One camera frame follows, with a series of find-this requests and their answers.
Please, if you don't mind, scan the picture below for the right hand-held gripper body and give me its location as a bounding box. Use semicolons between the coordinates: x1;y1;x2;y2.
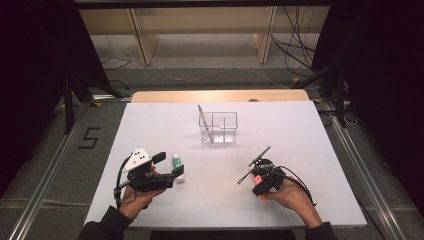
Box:
237;145;287;195

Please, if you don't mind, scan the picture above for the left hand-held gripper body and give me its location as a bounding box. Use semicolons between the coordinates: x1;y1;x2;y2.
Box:
121;147;175;193

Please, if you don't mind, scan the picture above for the green and white glue stick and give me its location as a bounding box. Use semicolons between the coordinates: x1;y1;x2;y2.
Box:
171;153;187;184

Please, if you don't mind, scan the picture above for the clear plastic organizer box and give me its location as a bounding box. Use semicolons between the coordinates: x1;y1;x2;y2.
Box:
198;111;240;145

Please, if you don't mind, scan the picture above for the silver clear pen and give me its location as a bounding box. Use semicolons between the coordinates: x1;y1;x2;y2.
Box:
197;104;215;144

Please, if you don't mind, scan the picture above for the person's right hand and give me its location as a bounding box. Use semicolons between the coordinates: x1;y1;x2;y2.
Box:
265;181;315;218

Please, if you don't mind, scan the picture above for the person's left hand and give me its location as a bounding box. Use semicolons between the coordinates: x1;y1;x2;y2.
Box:
118;165;167;221

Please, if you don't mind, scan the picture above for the white table cover sheet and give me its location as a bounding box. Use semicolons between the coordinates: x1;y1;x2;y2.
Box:
83;100;368;230

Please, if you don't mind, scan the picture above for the person's dark clothing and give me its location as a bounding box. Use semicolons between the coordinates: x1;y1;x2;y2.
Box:
149;229;296;240

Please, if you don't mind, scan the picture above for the black metal stand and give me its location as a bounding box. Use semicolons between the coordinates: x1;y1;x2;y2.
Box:
53;71;132;135
294;63;348;130

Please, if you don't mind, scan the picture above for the light wooden shelf unit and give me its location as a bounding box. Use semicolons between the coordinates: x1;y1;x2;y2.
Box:
79;5;331;66

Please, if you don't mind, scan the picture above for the black curtain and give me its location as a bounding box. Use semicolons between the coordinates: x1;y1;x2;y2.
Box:
0;0;112;198
312;0;424;218

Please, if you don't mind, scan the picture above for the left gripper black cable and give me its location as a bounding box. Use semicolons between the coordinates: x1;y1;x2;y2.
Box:
113;155;134;210

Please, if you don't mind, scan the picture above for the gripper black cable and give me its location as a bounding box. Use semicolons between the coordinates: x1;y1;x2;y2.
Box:
274;165;318;208
113;155;134;210

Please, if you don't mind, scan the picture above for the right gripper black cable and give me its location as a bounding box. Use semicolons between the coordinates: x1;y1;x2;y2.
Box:
274;165;318;208

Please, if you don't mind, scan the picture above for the white floor cable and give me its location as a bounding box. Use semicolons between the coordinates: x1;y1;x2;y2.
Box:
156;65;292;90

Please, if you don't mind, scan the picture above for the aluminium floor rail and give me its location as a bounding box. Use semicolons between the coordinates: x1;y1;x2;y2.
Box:
8;103;88;240
324;102;408;240

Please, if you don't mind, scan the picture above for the thin black floor cable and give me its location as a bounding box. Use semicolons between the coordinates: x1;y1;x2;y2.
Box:
101;55;133;71

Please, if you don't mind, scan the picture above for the bundle of black cables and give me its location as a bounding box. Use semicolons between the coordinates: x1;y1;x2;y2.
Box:
270;5;318;73

